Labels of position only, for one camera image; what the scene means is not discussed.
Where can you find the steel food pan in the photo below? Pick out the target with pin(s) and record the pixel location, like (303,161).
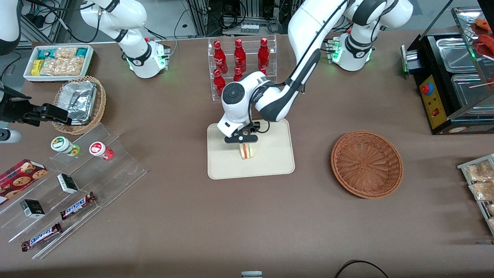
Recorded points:
(469,90)
(455,54)

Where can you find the beige plastic serving tray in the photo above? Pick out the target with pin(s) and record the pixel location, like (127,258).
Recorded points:
(270,158)

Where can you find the tray of packaged crackers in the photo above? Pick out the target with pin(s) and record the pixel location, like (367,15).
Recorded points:
(463,166)

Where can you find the light wicker basket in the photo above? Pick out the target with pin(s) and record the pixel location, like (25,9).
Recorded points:
(101,102)

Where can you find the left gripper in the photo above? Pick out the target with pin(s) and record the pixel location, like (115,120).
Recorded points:
(249,128)

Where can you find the triangular sandwich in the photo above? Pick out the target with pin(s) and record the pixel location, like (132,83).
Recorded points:
(247,152)

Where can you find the black hot food display case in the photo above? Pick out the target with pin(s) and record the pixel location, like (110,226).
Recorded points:
(434,106)

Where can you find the red fried food piece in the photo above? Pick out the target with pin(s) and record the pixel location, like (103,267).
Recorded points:
(484,24)

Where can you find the white rectangular snack bin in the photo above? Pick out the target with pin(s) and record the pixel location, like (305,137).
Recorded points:
(29,77)

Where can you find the aluminium foil container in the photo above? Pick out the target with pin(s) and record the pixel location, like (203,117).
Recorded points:
(79,100)

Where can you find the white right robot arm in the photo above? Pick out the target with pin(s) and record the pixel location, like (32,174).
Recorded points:
(135,15)

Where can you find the small clear cracker bag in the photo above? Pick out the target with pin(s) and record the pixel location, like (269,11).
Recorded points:
(66,52)

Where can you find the green lid yogurt cup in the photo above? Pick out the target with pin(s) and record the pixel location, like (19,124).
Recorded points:
(61,144)

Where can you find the teal snack packet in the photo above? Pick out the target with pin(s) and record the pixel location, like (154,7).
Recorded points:
(45,53)

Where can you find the snickers chocolate bar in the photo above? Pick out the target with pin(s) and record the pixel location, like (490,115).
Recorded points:
(41,236)
(77,205)

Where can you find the grey device edge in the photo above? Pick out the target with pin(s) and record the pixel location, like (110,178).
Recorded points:
(251,274)

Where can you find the red tartan cookie box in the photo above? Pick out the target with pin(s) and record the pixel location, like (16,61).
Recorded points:
(19,179)

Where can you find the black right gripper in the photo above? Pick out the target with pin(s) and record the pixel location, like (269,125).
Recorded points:
(18,109)

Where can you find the clear acrylic stepped display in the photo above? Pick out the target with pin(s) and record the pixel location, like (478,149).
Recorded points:
(115,170)

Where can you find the white power strip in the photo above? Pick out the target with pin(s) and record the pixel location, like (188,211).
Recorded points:
(249,28)

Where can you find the red emergency stop button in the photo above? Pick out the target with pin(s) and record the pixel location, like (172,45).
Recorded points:
(426,89)

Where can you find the small black carton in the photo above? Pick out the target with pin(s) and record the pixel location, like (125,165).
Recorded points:
(68,183)
(32,208)

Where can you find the clear bag of pastry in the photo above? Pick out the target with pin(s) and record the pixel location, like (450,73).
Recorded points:
(482,191)
(478,172)

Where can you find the brown wicker bowl basket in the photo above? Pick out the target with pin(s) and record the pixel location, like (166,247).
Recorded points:
(366,164)

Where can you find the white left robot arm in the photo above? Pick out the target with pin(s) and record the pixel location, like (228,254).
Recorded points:
(308,31)

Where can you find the clear bag of crackers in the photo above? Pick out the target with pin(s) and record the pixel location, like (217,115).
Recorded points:
(63,66)

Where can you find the clear acrylic bottle rack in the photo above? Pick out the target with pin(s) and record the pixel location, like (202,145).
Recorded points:
(252,42)

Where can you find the red cola bottle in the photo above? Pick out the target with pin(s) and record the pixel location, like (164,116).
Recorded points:
(237,74)
(218,85)
(239,57)
(220,58)
(263,55)
(264,71)

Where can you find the red lid yogurt cup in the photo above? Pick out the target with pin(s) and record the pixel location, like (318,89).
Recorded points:
(98,149)

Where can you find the yellow snack packet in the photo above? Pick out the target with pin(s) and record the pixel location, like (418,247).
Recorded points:
(36,67)

